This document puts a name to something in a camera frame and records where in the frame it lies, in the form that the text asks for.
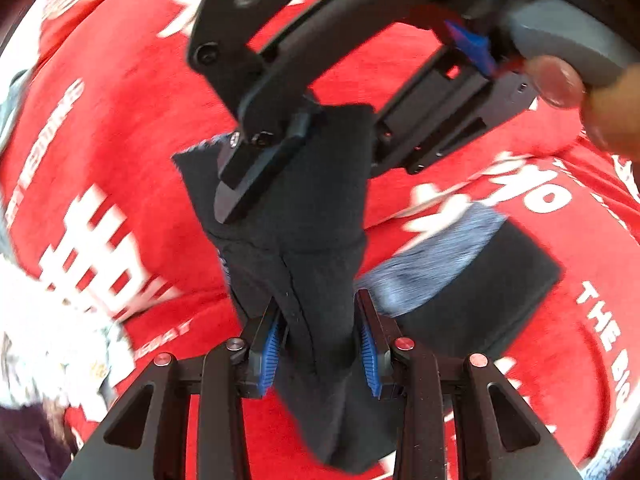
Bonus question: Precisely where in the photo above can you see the red blanket with white lettering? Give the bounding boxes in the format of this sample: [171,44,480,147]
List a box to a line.
[1,0,639,479]

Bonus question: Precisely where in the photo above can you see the black pants with blue waistband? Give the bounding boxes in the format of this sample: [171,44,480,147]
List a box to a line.
[172,104,562,474]

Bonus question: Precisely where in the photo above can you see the white floral patterned cloth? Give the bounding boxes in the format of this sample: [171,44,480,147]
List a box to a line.
[1,258,134,422]

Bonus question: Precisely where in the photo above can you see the person's right hand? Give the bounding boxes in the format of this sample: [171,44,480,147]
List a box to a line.
[524,55,640,162]

